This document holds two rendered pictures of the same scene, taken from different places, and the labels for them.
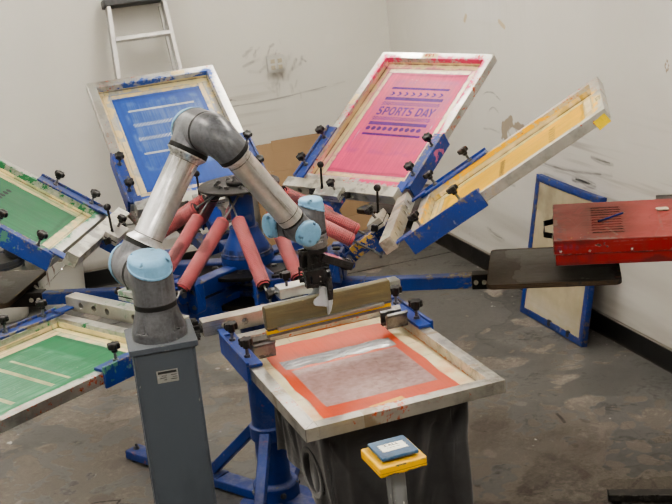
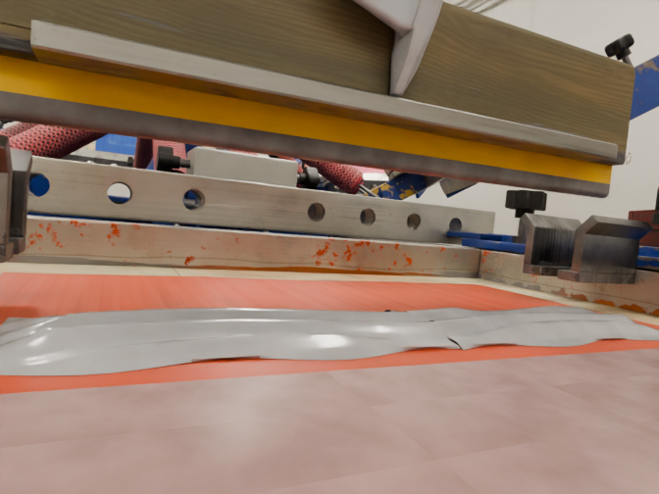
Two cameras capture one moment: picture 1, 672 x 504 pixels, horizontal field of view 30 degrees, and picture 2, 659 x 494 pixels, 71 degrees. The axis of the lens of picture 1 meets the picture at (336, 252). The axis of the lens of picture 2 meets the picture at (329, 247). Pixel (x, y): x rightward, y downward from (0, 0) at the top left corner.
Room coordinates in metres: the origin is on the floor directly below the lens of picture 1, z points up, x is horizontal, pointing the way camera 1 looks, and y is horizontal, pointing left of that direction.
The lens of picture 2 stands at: (3.34, 0.10, 1.01)
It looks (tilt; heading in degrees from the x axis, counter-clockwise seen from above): 3 degrees down; 353
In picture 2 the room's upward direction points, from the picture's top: 5 degrees clockwise
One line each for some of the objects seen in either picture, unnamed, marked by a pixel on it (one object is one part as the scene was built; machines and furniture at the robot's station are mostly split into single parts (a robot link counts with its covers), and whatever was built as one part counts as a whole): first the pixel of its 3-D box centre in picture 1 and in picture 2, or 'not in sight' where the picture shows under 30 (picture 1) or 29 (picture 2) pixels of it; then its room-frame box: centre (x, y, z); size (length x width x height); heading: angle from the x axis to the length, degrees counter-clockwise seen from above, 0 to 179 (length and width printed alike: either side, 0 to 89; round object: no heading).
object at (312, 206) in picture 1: (311, 215); not in sight; (3.60, 0.06, 1.39); 0.09 x 0.08 x 0.11; 117
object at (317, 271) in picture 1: (315, 266); not in sight; (3.60, 0.07, 1.23); 0.09 x 0.08 x 0.12; 109
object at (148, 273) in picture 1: (150, 276); not in sight; (3.23, 0.50, 1.37); 0.13 x 0.12 x 0.14; 27
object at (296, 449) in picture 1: (308, 441); not in sight; (3.33, 0.13, 0.79); 0.46 x 0.09 x 0.33; 19
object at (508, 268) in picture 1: (430, 279); not in sight; (4.31, -0.33, 0.91); 1.34 x 0.40 x 0.08; 79
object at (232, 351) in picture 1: (240, 356); not in sight; (3.58, 0.32, 0.98); 0.30 x 0.05 x 0.07; 19
